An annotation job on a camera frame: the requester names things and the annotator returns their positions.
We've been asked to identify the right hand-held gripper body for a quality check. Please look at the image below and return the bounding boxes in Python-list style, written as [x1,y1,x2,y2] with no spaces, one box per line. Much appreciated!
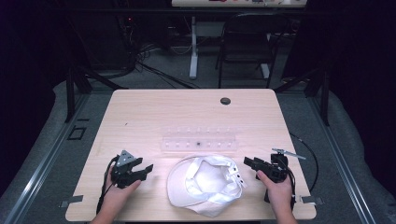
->
[255,147,307,185]

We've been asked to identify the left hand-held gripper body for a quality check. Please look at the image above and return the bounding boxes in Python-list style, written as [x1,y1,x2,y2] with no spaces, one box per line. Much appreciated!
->
[110,149,148,189]

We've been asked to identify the white cap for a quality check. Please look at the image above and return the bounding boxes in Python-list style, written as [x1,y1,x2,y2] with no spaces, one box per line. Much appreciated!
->
[165,154,248,218]

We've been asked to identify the person's left hand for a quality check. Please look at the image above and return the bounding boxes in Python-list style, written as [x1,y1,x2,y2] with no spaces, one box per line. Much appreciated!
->
[101,174,143,216]

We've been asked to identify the person's right hand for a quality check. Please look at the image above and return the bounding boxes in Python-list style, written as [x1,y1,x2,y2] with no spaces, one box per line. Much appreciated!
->
[255,170,295,217]

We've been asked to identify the grey tape strip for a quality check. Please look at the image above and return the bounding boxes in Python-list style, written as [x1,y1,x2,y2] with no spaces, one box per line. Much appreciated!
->
[299,194,325,206]
[58,194,85,209]

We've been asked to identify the clear acrylic rack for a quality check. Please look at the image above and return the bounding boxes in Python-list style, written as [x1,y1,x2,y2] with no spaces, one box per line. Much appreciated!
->
[161,125,238,154]

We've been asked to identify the black metal stand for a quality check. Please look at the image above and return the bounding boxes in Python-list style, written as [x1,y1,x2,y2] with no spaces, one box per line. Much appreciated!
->
[273,63,332,127]
[64,63,129,124]

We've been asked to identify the black folding chair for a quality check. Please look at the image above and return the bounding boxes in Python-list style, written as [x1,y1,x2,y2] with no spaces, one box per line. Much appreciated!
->
[214,12,290,90]

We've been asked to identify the white desk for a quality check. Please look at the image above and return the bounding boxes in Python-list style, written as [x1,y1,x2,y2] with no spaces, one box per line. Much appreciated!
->
[170,0,308,80]

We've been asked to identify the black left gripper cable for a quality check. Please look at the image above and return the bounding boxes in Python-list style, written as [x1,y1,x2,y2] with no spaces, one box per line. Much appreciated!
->
[95,155,120,217]

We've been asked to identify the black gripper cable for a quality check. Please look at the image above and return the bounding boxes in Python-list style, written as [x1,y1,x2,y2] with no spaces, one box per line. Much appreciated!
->
[288,133,319,210]
[95,155,120,217]

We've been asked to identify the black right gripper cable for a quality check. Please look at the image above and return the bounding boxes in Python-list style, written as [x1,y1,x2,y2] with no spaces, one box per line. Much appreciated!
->
[288,133,319,210]

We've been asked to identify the aluminium floor rail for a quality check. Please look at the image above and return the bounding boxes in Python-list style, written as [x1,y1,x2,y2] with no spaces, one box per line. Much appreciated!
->
[2,92,92,224]
[306,92,378,224]

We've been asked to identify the black floor cables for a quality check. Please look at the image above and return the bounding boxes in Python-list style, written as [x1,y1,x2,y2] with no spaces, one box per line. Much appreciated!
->
[125,43,204,91]

